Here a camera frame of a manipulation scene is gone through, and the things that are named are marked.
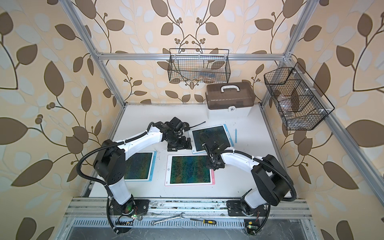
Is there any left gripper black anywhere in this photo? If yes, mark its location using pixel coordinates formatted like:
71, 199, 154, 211
165, 132, 194, 151

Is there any pink writing tablet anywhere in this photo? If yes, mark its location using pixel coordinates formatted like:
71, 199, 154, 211
165, 155, 216, 187

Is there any blue writing tablet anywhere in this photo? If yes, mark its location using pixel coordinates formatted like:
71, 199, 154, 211
189, 124, 234, 154
124, 151, 157, 182

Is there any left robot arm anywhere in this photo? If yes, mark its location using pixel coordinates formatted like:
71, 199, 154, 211
76, 117, 192, 206

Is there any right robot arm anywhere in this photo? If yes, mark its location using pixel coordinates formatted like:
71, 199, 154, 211
202, 141, 297, 215

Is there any yellow black screwdriver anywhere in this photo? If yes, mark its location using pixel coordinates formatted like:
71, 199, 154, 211
190, 218, 217, 225

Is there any brown lid storage box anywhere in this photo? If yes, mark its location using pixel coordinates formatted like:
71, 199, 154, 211
206, 82, 256, 120

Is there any silver wrench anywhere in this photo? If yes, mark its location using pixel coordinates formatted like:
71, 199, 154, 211
151, 213, 185, 226

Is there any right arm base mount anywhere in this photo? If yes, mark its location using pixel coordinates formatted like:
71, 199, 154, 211
226, 200, 269, 217

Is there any black wire basket back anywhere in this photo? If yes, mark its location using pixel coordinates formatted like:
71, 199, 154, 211
166, 48, 231, 84

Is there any black wire basket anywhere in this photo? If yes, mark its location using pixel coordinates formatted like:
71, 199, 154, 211
264, 63, 335, 131
166, 48, 231, 84

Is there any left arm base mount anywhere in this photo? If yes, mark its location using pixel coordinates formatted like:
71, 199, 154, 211
107, 199, 150, 216

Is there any black wire basket right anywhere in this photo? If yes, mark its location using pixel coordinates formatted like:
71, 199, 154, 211
264, 63, 335, 131

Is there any aluminium frame rail front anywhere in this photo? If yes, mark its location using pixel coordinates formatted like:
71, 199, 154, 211
65, 198, 313, 220

